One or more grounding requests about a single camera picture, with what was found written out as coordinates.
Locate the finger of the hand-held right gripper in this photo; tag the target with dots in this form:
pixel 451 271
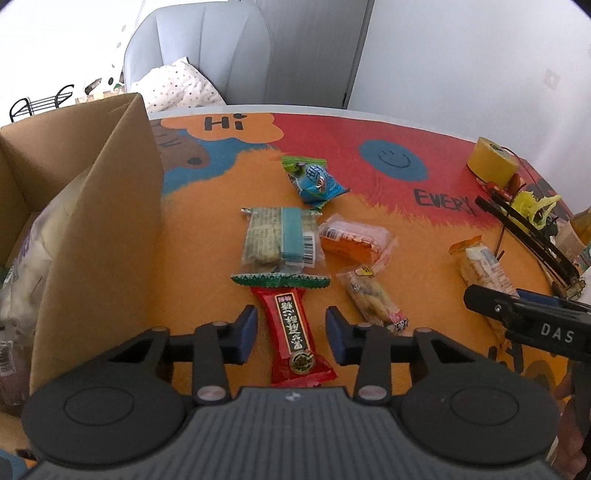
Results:
pixel 540 299
pixel 482 300

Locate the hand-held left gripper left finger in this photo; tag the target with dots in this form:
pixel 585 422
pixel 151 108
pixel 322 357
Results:
pixel 247 332

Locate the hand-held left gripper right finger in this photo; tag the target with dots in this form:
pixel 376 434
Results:
pixel 337 334

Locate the white packet orange end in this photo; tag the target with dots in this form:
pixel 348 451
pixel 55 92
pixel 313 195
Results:
pixel 482 267

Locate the red candy packet green end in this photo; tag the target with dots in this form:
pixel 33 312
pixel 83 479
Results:
pixel 295 332

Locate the clear packet yellow snack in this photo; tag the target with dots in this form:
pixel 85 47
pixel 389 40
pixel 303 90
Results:
pixel 371 293

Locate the orange snack packet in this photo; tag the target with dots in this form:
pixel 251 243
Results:
pixel 351 240

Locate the green biscuit packet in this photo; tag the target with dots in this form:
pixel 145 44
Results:
pixel 277 235

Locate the blue green snack packet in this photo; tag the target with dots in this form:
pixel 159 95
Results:
pixel 316 180

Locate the brown cardboard box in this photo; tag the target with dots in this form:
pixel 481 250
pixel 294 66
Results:
pixel 101 230

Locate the large white bread packet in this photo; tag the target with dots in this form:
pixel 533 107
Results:
pixel 27 267

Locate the clear packet dark print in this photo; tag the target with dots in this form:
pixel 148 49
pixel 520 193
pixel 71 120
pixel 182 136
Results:
pixel 9 369

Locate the black metal rod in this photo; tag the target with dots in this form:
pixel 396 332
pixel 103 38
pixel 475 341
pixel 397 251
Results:
pixel 540 230
pixel 521 230

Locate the brown glass bottle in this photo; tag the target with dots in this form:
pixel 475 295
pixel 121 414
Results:
pixel 577 235

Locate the yellow plastic clip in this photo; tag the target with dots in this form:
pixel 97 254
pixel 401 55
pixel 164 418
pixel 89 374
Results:
pixel 531 207

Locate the colourful printed table mat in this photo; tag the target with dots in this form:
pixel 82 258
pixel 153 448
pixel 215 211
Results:
pixel 415 230

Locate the yellow tape roll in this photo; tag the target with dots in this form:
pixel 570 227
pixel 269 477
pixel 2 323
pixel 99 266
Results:
pixel 491 161

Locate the white dotted pillow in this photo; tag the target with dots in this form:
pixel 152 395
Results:
pixel 175 87

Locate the grey armchair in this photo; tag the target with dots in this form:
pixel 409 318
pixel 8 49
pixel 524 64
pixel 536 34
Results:
pixel 207 46

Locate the grey door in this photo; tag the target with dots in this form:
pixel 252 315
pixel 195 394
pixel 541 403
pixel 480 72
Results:
pixel 314 46

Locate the black shoe rack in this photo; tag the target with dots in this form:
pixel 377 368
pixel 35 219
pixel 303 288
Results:
pixel 41 102

